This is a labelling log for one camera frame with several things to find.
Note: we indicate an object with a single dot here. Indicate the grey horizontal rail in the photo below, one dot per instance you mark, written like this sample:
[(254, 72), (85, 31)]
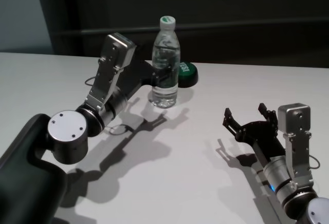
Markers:
[(231, 30)]

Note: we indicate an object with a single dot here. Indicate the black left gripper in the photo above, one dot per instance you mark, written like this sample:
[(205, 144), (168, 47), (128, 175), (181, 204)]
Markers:
[(136, 77)]

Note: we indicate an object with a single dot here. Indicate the green black push button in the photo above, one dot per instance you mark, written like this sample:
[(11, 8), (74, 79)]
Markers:
[(189, 76)]

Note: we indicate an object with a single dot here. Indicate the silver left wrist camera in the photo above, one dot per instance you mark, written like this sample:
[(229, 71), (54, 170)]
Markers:
[(113, 59)]

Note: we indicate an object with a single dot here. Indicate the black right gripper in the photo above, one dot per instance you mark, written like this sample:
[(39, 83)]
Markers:
[(262, 136)]

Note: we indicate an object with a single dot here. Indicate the clear water bottle green label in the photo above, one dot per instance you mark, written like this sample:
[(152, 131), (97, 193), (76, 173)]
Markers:
[(164, 95)]

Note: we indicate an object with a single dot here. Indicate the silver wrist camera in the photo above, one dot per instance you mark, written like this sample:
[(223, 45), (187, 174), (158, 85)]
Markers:
[(295, 121), (113, 59)]

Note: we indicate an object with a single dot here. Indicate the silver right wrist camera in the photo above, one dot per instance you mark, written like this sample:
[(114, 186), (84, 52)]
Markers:
[(295, 121)]

